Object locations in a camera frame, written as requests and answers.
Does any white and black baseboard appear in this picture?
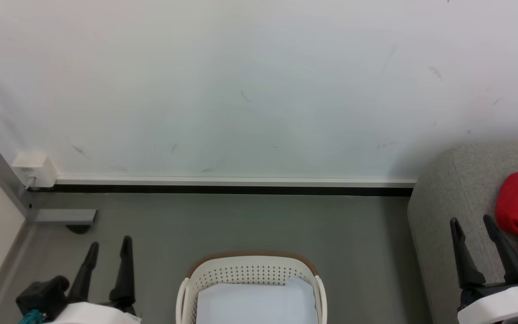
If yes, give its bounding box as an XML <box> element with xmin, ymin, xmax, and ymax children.
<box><xmin>29</xmin><ymin>176</ymin><xmax>417</xmax><ymax>198</ymax></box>

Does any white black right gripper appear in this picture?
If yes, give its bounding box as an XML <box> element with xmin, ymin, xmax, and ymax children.
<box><xmin>449</xmin><ymin>214</ymin><xmax>518</xmax><ymax>324</ymax></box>

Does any grey partition foot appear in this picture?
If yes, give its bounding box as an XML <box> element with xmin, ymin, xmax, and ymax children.
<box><xmin>33</xmin><ymin>208</ymin><xmax>98</xmax><ymax>235</ymax></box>

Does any white wall outlet box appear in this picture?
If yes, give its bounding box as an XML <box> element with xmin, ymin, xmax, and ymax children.
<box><xmin>11</xmin><ymin>152</ymin><xmax>58</xmax><ymax>189</ymax></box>

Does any teal left cable connector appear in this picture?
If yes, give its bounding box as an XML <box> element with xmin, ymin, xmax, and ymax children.
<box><xmin>18</xmin><ymin>309</ymin><xmax>46</xmax><ymax>324</ymax></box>

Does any white perforated laundry basket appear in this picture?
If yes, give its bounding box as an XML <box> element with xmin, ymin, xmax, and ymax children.
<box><xmin>175</xmin><ymin>251</ymin><xmax>328</xmax><ymax>324</ymax></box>

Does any grey fabric sofa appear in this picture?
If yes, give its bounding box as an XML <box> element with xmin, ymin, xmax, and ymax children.
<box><xmin>406</xmin><ymin>143</ymin><xmax>518</xmax><ymax>324</ymax></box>

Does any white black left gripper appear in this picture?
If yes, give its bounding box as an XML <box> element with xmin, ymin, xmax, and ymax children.
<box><xmin>51</xmin><ymin>235</ymin><xmax>143</xmax><ymax>324</ymax></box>

